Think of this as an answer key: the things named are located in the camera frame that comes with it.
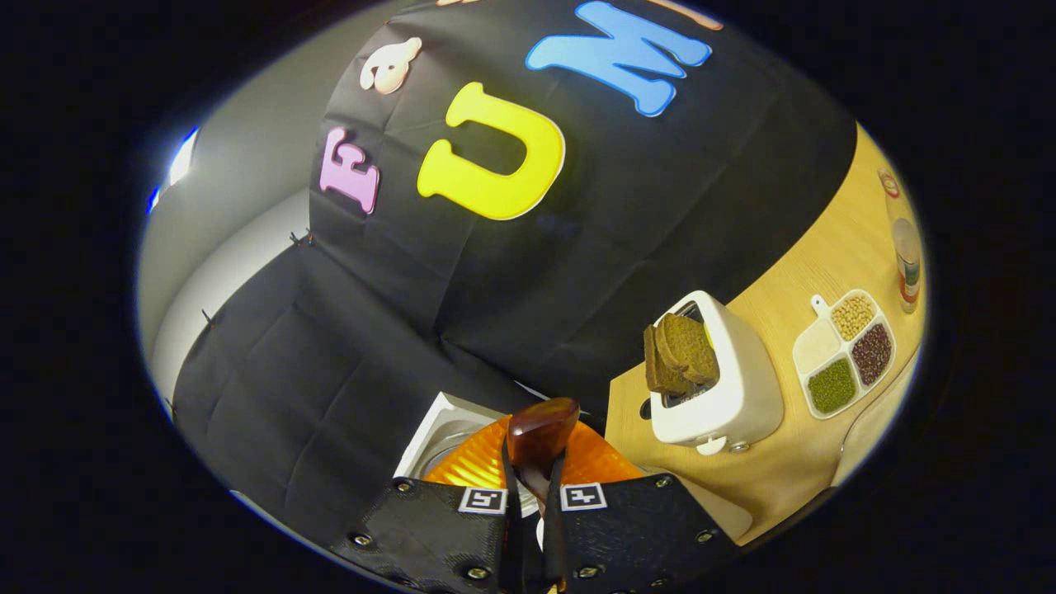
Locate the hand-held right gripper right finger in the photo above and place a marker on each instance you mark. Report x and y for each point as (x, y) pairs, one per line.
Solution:
(551, 540)

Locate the white rice cooker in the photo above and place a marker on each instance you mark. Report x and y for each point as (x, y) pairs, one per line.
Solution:
(429, 433)

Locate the clear plastic water bottle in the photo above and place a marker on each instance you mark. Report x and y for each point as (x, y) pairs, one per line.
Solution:
(906, 264)

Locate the white divided grain dish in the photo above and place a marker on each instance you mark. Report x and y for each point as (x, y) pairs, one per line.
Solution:
(841, 355)

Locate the ceiling light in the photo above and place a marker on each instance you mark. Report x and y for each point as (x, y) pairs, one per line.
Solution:
(182, 157)

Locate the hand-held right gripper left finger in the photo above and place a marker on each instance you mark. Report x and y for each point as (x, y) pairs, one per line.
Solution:
(511, 540)

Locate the black backdrop cloth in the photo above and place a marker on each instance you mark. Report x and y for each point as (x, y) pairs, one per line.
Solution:
(577, 264)

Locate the dark wooden spoon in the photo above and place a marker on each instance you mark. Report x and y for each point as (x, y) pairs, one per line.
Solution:
(540, 429)

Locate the white toaster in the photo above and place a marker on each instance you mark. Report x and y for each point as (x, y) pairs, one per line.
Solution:
(742, 388)

